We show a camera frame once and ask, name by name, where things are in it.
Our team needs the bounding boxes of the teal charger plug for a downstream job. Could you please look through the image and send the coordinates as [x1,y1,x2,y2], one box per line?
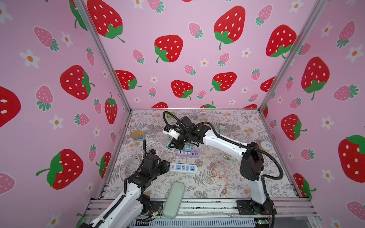
[184,145,192,153]

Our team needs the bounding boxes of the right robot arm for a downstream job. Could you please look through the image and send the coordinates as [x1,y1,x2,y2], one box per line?
[162,111,284,216]

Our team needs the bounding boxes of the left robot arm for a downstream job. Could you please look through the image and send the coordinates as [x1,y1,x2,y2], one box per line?
[80,140,170,228]

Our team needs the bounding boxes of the purple power strip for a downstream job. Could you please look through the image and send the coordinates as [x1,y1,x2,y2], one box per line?
[175,149,200,158]

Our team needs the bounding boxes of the small clear packet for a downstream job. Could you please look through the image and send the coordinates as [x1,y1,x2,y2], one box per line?
[193,111,207,116]

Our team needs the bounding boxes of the white blue power strip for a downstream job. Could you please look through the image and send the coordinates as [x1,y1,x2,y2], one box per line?
[169,163,198,174]

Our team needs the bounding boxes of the pale green oblong case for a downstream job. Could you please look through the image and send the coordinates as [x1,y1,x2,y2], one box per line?
[162,182,185,219]

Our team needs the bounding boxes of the yellow tape roll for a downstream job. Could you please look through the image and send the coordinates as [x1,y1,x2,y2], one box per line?
[259,140,273,153]

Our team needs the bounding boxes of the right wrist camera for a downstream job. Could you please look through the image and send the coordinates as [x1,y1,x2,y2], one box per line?
[163,126,180,140]

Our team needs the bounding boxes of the white power cord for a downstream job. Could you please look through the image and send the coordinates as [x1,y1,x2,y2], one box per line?
[118,141,164,192]

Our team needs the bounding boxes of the orange pink cable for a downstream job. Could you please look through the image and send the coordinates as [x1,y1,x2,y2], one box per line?
[208,161,231,198]

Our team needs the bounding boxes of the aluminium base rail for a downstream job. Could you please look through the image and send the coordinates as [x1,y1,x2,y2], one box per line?
[82,198,320,228]

